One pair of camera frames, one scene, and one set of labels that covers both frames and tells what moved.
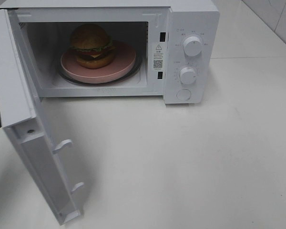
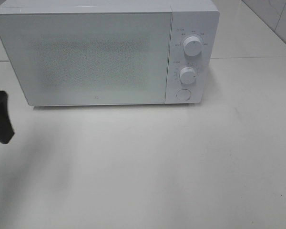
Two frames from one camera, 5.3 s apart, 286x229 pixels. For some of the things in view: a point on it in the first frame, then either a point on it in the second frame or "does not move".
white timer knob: (188, 75) does not move
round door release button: (184, 94) does not move
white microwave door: (21, 116) → (66, 58)
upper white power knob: (192, 46) does not move
